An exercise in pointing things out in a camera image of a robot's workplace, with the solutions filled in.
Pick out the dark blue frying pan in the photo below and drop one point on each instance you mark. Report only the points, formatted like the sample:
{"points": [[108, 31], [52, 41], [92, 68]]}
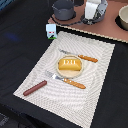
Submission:
{"points": [[98, 16]]}

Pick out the dark grey cooking pot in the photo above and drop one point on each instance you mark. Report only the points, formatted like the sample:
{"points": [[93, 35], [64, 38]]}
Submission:
{"points": [[63, 9]]}

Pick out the toy knife orange handle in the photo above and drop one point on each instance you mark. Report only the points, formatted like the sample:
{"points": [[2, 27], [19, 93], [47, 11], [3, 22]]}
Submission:
{"points": [[80, 56]]}

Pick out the orange toy bread loaf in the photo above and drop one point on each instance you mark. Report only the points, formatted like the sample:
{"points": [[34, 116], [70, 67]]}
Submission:
{"points": [[69, 64]]}

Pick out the toy fork orange handle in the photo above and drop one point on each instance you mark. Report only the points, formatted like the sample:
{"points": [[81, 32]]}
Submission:
{"points": [[68, 81]]}

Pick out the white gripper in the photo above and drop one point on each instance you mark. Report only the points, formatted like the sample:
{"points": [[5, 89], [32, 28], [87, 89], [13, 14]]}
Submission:
{"points": [[95, 7]]}

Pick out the brown toy sausage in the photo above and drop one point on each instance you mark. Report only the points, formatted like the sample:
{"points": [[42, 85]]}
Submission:
{"points": [[35, 88]]}

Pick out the beige woven placemat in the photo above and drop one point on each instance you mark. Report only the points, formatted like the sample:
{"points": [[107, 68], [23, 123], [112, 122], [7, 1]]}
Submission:
{"points": [[71, 103]]}

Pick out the light blue milk carton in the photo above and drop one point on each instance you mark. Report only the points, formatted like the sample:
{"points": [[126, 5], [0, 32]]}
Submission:
{"points": [[51, 31]]}

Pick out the beige bowl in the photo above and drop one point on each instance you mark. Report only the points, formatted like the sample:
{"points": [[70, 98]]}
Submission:
{"points": [[123, 14]]}

